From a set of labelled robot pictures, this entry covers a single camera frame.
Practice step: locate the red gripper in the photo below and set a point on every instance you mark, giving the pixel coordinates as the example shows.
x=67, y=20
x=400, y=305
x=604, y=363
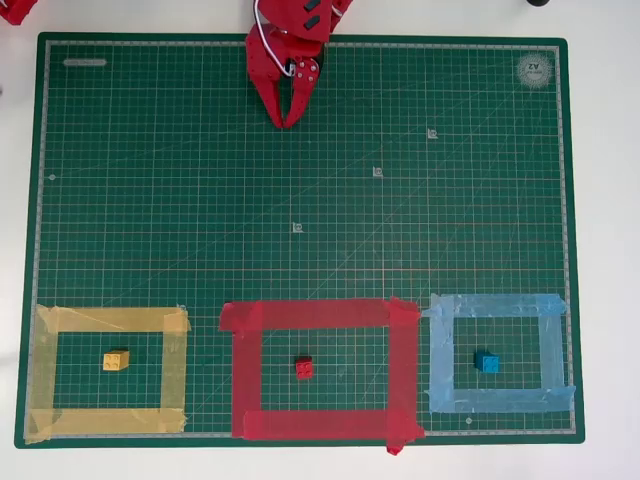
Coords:
x=266, y=64

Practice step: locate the red cube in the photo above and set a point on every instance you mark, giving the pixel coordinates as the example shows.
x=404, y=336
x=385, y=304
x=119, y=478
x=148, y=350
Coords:
x=303, y=368

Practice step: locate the red tape square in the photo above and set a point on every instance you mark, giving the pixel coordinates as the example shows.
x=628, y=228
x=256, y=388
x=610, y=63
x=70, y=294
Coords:
x=247, y=375

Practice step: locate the blue tape square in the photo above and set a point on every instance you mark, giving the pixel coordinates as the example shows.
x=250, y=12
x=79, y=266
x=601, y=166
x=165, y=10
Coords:
x=442, y=360

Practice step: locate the yellow cube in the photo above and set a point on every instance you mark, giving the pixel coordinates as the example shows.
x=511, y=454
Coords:
x=116, y=361

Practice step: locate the blue cube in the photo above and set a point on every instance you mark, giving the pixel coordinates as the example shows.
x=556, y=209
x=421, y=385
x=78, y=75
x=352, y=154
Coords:
x=488, y=362

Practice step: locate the yellow tape square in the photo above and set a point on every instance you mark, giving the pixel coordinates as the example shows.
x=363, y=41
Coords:
x=45, y=375

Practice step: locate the green cutting mat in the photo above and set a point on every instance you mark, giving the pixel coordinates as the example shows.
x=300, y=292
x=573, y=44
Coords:
x=150, y=150

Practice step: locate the small black round object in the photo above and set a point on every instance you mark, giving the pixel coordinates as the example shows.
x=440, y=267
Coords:
x=538, y=2

